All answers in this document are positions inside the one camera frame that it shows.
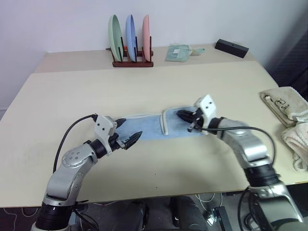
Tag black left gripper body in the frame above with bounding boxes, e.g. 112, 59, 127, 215
108, 133, 126, 152

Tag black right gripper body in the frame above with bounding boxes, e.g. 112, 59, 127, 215
194, 108, 205, 128

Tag light blue towel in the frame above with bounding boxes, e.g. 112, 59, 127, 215
115, 105, 208, 143

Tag folded beige towel with writing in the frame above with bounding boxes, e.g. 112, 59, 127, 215
259, 86, 308, 128

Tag cream white towel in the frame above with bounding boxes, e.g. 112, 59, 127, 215
281, 122, 308, 172

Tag dark wooden plate rack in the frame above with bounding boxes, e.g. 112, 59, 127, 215
105, 36, 154, 68

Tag folded pale green cloth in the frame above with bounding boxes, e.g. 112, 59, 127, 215
165, 43, 193, 62

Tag small pale green utensil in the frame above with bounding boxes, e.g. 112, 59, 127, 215
191, 46, 207, 57

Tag black rectangular box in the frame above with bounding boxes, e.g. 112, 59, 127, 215
214, 38, 250, 59

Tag green plate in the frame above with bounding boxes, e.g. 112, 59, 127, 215
108, 14, 125, 62

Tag blue plate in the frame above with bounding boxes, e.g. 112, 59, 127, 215
125, 14, 138, 61

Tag dark rounded shape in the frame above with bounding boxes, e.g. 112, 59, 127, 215
169, 195, 209, 231

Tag pink plate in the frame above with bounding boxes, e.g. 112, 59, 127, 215
142, 14, 151, 61

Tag black device under table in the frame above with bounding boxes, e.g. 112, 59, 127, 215
204, 205, 233, 231

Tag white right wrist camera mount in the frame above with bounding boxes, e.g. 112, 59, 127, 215
193, 94, 218, 128

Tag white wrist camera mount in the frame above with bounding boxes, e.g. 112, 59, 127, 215
93, 115, 119, 157
193, 94, 218, 128

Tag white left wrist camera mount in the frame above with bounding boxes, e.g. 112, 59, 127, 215
93, 115, 119, 157

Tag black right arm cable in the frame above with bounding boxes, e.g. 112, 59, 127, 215
201, 126, 276, 167

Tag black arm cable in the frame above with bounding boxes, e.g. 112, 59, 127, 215
201, 126, 276, 167
52, 115, 98, 175

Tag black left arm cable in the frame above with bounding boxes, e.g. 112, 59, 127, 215
52, 115, 98, 175

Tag white floor cable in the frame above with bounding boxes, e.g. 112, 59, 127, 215
194, 192, 223, 204

